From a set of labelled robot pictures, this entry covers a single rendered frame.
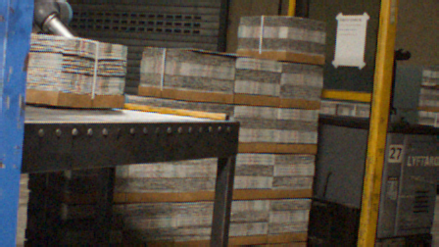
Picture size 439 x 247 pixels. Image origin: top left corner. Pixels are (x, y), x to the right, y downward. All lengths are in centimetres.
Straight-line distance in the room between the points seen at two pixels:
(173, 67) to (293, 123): 74
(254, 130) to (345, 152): 86
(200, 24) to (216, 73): 736
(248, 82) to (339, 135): 96
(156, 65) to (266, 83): 54
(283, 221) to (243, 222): 28
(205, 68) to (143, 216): 73
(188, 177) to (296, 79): 80
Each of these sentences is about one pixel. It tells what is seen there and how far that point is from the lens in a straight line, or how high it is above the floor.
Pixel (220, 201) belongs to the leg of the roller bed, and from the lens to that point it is 282.
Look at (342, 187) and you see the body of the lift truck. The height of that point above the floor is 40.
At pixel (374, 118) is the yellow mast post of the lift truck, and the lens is 433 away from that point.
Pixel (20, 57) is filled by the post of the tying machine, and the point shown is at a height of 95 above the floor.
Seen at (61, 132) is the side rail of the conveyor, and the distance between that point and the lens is 199.
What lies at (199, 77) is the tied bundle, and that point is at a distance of 371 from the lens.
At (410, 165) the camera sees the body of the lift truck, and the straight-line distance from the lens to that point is 464.
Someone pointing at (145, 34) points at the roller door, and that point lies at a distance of 1156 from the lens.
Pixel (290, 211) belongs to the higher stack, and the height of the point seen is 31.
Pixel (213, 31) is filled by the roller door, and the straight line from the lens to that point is 1102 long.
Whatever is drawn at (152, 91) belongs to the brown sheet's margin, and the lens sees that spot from 386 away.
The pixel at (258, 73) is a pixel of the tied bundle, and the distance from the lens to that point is 394.
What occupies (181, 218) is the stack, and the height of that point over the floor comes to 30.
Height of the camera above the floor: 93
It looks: 3 degrees down
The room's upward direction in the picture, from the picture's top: 5 degrees clockwise
